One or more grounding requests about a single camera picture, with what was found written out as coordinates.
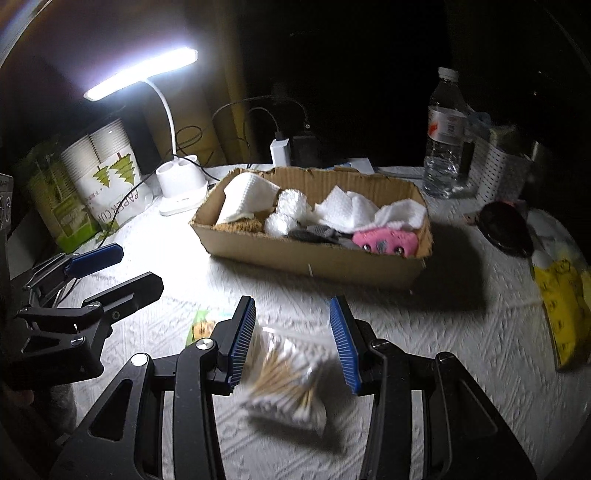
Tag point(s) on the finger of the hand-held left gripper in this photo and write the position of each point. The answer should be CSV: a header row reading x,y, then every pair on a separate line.
x,y
124,288
94,261

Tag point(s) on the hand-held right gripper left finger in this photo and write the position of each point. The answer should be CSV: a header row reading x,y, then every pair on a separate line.
x,y
244,341

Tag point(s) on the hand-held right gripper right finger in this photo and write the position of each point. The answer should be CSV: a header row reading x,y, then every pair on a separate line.
x,y
344,346

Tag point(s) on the bag of cotton swabs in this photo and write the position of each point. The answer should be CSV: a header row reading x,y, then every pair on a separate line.
x,y
286,378

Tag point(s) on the cardboard box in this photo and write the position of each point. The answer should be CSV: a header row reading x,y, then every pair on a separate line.
x,y
300,258

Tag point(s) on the pink plush toy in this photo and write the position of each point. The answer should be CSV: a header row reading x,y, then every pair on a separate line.
x,y
385,240

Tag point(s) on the brown loofah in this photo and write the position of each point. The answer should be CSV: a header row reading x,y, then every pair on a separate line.
x,y
240,227

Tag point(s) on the grey sock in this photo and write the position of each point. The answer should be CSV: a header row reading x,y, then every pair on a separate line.
x,y
318,233

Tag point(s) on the white paper towel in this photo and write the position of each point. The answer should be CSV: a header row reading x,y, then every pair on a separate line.
x,y
360,210

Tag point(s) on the white bath pouf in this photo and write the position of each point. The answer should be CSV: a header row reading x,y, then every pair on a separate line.
x,y
288,210

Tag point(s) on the person's left forearm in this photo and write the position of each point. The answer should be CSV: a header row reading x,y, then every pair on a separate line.
x,y
60,406

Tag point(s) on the green snack packet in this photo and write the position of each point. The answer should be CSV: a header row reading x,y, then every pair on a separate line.
x,y
201,325

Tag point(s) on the green package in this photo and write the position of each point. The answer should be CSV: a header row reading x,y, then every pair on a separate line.
x,y
51,194

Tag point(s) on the paper cup pack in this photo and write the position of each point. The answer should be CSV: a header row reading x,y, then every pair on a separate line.
x,y
111,157

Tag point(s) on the white tablecloth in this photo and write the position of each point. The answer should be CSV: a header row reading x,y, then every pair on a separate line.
x,y
452,332

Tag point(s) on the white desk lamp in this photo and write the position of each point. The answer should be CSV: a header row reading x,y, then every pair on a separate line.
x,y
180,184

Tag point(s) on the yellow curtain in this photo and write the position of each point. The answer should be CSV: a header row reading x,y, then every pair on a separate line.
x,y
198,120

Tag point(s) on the paper booklet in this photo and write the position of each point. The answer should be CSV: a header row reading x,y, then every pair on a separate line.
x,y
355,166

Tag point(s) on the white charger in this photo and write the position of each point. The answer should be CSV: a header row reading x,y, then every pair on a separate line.
x,y
280,150

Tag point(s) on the black round pouch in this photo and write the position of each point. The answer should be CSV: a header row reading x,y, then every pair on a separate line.
x,y
505,228

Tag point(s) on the black charger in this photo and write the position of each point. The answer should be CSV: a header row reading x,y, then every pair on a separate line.
x,y
304,147

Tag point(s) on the clear water bottle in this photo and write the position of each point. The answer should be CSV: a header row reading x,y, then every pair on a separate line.
x,y
443,152

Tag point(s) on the yellow packet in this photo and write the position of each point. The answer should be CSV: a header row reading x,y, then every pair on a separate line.
x,y
565,314

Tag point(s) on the white plastic basket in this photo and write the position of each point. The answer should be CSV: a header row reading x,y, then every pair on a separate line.
x,y
498,170

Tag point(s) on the white plastic packet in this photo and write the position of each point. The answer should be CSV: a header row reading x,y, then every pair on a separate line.
x,y
554,235

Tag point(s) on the steel thermos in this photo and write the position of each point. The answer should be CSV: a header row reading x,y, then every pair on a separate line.
x,y
539,154

